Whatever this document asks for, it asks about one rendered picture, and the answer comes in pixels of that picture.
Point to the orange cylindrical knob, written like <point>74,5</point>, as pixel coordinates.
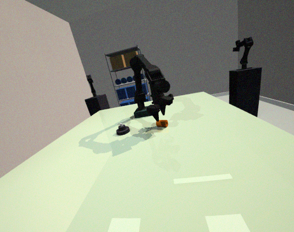
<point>162,123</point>

